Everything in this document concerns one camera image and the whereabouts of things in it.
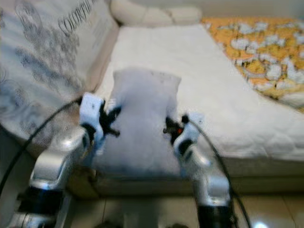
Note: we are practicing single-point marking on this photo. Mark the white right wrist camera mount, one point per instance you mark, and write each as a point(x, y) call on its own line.
point(194, 121)

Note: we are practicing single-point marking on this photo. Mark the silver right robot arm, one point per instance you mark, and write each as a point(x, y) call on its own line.
point(211, 180)

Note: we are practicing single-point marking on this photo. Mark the cream pillow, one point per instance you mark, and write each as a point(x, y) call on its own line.
point(137, 14)
point(185, 15)

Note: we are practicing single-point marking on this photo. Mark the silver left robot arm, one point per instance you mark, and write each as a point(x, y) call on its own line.
point(54, 164)

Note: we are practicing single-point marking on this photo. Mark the orange cartoon egg blanket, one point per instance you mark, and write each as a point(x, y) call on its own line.
point(256, 52)

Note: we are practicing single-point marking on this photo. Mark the grey pillow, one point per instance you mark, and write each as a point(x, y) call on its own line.
point(142, 123)

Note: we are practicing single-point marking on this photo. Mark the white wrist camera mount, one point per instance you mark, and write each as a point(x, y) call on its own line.
point(194, 121)
point(90, 107)

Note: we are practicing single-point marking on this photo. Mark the white quilted mattress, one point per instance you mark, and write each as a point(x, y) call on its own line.
point(218, 95)

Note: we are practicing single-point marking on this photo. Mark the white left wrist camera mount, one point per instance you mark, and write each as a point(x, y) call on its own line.
point(90, 107)

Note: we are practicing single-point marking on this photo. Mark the grey bed base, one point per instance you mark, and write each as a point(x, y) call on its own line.
point(256, 178)

